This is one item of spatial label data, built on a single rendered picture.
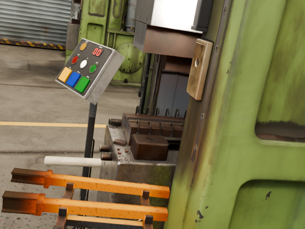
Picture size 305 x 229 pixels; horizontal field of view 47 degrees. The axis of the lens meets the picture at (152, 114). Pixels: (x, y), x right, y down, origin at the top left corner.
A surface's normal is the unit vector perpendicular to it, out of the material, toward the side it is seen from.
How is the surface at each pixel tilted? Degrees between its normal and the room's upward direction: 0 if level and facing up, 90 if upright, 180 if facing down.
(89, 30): 90
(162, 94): 90
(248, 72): 89
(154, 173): 90
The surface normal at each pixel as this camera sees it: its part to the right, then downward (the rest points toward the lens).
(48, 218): 0.16, -0.94
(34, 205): 0.11, 0.31
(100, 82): 0.61, 0.33
